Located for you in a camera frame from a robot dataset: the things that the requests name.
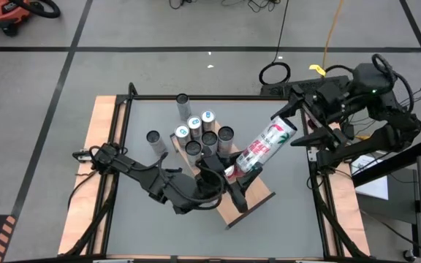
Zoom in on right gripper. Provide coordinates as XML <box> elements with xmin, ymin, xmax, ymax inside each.
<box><xmin>270</xmin><ymin>80</ymin><xmax>351</xmax><ymax>150</ymax></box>

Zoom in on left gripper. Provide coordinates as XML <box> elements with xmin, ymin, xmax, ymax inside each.
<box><xmin>191</xmin><ymin>145</ymin><xmax>265</xmax><ymax>215</ymax></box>

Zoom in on red Coca-Cola can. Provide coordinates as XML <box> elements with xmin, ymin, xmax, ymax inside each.
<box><xmin>224</xmin><ymin>164</ymin><xmax>241</xmax><ymax>183</ymax></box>

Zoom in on Celsius Peach Vibe can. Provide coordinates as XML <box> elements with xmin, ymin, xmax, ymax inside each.
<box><xmin>234</xmin><ymin>115</ymin><xmax>298</xmax><ymax>175</ymax></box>

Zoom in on Celsius Arctic Vibe can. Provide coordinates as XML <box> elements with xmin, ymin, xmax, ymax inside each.
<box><xmin>216</xmin><ymin>126</ymin><xmax>235</xmax><ymax>158</ymax></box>
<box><xmin>200</xmin><ymin>130</ymin><xmax>219</xmax><ymax>154</ymax></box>
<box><xmin>184</xmin><ymin>140</ymin><xmax>204</xmax><ymax>167</ymax></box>

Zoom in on blue silver Red Bull can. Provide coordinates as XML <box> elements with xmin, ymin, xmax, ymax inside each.
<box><xmin>186</xmin><ymin>115</ymin><xmax>204</xmax><ymax>142</ymax></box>
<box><xmin>172</xmin><ymin>123</ymin><xmax>192</xmax><ymax>149</ymax></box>
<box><xmin>200</xmin><ymin>109</ymin><xmax>217</xmax><ymax>133</ymax></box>

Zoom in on silver black-top Celsius can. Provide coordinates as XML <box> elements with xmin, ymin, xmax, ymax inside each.
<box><xmin>176</xmin><ymin>93</ymin><xmax>193</xmax><ymax>123</ymax></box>

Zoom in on wooden shelf with black legs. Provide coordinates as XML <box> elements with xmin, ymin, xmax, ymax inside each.
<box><xmin>169</xmin><ymin>111</ymin><xmax>277</xmax><ymax>231</ymax></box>

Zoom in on black computer tower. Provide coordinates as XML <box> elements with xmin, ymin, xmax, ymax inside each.
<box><xmin>259</xmin><ymin>75</ymin><xmax>351</xmax><ymax>98</ymax></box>

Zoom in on yellow tag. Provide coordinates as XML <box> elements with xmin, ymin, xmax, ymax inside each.
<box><xmin>308</xmin><ymin>64</ymin><xmax>327</xmax><ymax>77</ymax></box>

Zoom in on white paper sheet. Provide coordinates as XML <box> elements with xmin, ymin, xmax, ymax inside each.
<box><xmin>354</xmin><ymin>155</ymin><xmax>390</xmax><ymax>201</ymax></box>

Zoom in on black diagonal beam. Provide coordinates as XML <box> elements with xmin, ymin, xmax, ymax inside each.
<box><xmin>352</xmin><ymin>138</ymin><xmax>421</xmax><ymax>188</ymax></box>

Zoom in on white Celsius can pink band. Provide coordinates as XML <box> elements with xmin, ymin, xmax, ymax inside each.
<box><xmin>145</xmin><ymin>129</ymin><xmax>168</xmax><ymax>157</ymax></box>

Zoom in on wooden table side board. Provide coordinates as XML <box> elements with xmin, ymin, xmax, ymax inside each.
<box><xmin>303</xmin><ymin>95</ymin><xmax>371</xmax><ymax>257</ymax></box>
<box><xmin>57</xmin><ymin>95</ymin><xmax>129</xmax><ymax>256</ymax></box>

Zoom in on orange shop vacuum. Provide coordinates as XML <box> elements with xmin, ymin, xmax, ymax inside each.
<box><xmin>0</xmin><ymin>0</ymin><xmax>61</xmax><ymax>37</ymax></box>

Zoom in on black coiled floor cable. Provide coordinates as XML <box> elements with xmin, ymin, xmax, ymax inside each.
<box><xmin>258</xmin><ymin>0</ymin><xmax>292</xmax><ymax>87</ymax></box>

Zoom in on black table frame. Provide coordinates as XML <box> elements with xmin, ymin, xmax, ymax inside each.
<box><xmin>57</xmin><ymin>82</ymin><xmax>371</xmax><ymax>263</ymax></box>

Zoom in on yellow cable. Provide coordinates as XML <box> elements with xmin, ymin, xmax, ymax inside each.
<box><xmin>319</xmin><ymin>0</ymin><xmax>346</xmax><ymax>70</ymax></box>

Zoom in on black computer cables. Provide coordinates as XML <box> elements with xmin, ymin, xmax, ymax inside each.
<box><xmin>400</xmin><ymin>84</ymin><xmax>421</xmax><ymax>110</ymax></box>

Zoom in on black floor cable bundle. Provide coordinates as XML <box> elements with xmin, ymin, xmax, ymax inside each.
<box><xmin>168</xmin><ymin>0</ymin><xmax>283</xmax><ymax>14</ymax></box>

